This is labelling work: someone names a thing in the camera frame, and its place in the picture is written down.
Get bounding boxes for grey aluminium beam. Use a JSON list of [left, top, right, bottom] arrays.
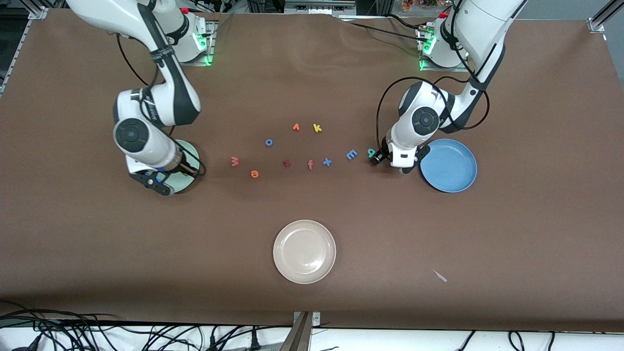
[[279, 312, 312, 351]]

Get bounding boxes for silver metal box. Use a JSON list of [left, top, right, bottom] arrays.
[[284, 0, 357, 15]]

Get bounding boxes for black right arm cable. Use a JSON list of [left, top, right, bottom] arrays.
[[116, 34, 205, 177]]

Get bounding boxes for black table cable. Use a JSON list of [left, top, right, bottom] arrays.
[[339, 19, 424, 43]]

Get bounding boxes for orange plastic items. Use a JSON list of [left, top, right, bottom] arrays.
[[401, 0, 442, 11]]

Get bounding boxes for green plate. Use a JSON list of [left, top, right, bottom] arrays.
[[168, 139, 201, 195]]

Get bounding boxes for small metal bracket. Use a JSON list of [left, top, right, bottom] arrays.
[[292, 311, 321, 327]]

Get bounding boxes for silver table corner rail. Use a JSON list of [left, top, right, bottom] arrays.
[[0, 0, 49, 96], [587, 0, 615, 34]]

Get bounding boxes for blue plate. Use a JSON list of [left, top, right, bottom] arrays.
[[420, 138, 478, 194]]

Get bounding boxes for beige plate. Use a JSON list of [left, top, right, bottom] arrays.
[[273, 220, 337, 285]]

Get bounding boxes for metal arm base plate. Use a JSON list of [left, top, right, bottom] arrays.
[[418, 27, 471, 73], [178, 19, 215, 67]]

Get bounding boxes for black floor cable tangle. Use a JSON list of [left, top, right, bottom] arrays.
[[0, 300, 293, 351]]

